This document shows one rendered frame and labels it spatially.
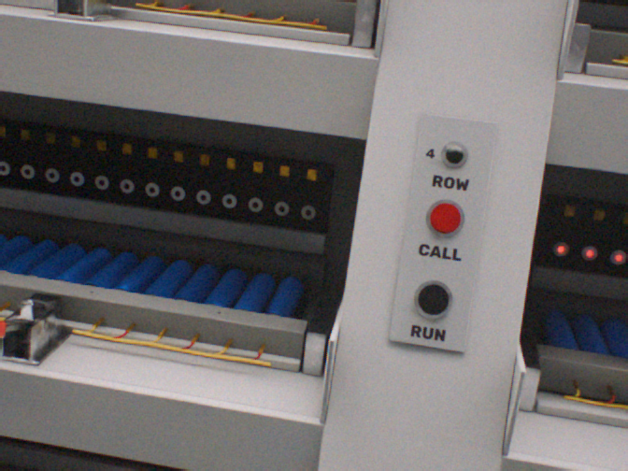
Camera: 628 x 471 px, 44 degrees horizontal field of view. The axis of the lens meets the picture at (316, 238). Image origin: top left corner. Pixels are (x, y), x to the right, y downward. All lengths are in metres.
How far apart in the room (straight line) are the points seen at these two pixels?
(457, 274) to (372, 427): 0.09
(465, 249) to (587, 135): 0.09
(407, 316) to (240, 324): 0.11
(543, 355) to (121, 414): 0.25
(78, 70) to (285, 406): 0.22
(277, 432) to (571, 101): 0.24
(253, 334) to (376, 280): 0.09
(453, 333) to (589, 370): 0.11
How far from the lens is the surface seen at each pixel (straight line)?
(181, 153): 0.59
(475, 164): 0.42
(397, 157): 0.42
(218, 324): 0.47
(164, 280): 0.53
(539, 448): 0.44
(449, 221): 0.41
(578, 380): 0.50
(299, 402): 0.44
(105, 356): 0.48
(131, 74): 0.46
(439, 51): 0.43
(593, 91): 0.44
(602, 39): 0.51
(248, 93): 0.44
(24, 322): 0.47
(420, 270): 0.41
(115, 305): 0.49
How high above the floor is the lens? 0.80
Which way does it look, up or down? 1 degrees up
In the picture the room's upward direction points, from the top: 9 degrees clockwise
